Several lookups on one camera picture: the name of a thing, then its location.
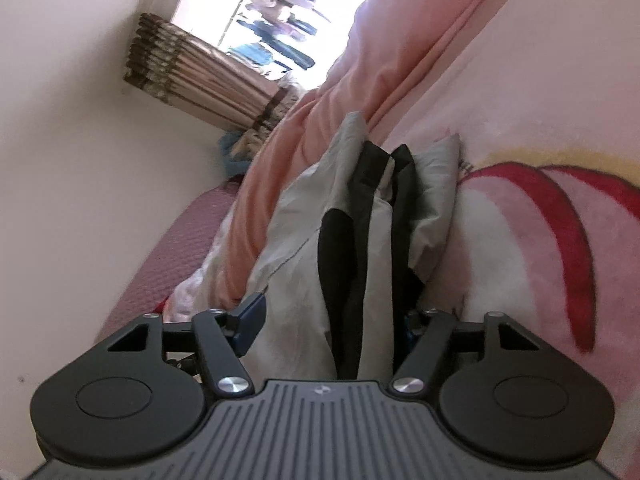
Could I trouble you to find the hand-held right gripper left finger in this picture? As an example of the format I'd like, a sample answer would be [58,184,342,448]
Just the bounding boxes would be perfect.
[106,292,266,399]

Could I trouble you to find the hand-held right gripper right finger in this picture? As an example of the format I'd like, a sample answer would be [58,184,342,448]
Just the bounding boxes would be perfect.
[392,308,540,397]

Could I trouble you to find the grey and black jacket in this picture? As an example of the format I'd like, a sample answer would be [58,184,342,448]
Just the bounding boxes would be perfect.
[245,111,464,382]

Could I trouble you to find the row of hanging clothes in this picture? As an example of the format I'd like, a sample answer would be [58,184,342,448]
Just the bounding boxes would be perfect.
[226,0,334,82]

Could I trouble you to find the white patterned cloth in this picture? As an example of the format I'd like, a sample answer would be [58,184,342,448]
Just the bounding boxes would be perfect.
[162,195,272,324]

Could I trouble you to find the purple textured pillow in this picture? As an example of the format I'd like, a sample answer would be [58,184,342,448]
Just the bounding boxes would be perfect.
[92,182,242,347]

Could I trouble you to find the blue stuffed toy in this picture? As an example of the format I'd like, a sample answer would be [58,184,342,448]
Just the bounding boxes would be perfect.
[217,128,262,179]

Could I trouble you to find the striped brown curtain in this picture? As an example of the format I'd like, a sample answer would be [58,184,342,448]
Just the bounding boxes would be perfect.
[122,12,302,134]

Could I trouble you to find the pink printed blanket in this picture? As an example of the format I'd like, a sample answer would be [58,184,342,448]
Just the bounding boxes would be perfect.
[369,0,640,463]

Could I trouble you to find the pink quilt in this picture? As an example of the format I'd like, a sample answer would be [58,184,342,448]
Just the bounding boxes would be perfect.
[219,0,542,312]

